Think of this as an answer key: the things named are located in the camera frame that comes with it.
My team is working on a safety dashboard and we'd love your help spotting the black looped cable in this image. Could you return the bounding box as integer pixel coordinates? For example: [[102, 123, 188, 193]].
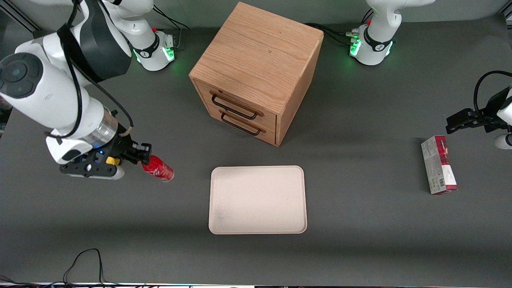
[[474, 71, 512, 113]]

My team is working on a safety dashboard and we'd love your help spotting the red soda can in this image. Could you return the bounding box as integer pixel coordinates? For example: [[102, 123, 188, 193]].
[[141, 155, 175, 183]]

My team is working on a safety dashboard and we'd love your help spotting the black cable along right arm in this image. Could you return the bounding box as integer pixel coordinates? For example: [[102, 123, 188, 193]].
[[44, 0, 134, 140]]

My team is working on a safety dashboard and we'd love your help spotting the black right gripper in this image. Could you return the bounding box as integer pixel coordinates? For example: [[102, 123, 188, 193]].
[[96, 134, 152, 165]]

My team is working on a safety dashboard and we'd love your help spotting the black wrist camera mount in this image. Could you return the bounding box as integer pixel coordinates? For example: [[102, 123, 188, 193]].
[[60, 159, 125, 180]]

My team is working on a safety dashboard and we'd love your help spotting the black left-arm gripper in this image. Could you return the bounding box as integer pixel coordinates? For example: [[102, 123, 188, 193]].
[[446, 89, 510, 134]]

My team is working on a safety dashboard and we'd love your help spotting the black base cable bundle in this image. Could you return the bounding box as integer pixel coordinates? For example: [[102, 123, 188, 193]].
[[305, 8, 374, 46], [152, 4, 191, 49]]

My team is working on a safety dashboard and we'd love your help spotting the wooden drawer cabinet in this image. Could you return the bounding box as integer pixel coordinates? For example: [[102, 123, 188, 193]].
[[189, 2, 324, 147]]

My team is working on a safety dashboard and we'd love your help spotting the black metal drawer handle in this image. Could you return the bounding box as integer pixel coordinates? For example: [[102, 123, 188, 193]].
[[220, 112, 263, 136], [211, 93, 260, 120]]

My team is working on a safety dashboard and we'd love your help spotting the white rectangular tray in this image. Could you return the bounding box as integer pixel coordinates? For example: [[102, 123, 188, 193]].
[[208, 165, 308, 235]]

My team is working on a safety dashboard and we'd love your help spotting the wooden drawer front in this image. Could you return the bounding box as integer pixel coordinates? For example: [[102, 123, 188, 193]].
[[208, 106, 277, 146], [197, 81, 278, 129]]

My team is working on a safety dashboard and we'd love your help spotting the black cable at table edge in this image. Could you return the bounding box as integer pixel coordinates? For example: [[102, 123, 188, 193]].
[[0, 248, 160, 288]]

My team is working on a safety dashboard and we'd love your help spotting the red and grey carton box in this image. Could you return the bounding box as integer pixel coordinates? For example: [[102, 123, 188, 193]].
[[421, 135, 458, 195]]

